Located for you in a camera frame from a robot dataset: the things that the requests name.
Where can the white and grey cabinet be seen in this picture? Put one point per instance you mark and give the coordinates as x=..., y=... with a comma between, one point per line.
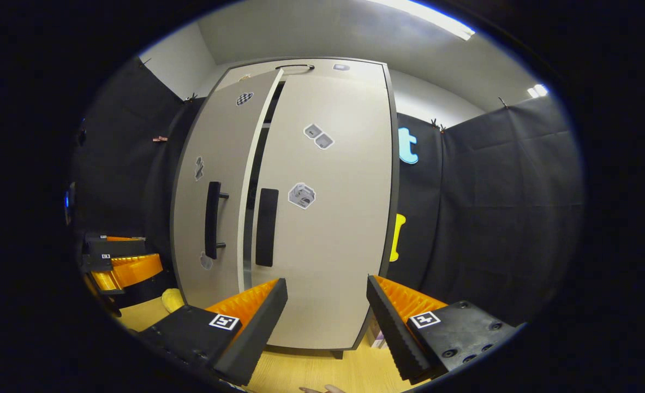
x=395, y=191

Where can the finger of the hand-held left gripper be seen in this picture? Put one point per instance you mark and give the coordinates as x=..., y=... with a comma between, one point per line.
x=115, y=246
x=131, y=270

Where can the yellow round coaster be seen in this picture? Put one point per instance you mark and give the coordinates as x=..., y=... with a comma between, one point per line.
x=172, y=300

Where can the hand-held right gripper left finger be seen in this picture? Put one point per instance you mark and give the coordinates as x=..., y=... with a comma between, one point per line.
x=260, y=338

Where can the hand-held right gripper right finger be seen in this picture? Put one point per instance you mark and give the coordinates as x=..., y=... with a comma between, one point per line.
x=390, y=333

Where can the small ceiling light panel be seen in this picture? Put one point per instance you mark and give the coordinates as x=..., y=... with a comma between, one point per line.
x=538, y=90

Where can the white cabinet door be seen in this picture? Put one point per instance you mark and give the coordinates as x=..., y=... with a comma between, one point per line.
x=189, y=218
x=344, y=245

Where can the long ceiling light panel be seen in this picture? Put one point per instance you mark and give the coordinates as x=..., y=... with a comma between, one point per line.
x=431, y=19

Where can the black clip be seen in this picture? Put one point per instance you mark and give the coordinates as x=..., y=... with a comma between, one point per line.
x=191, y=98

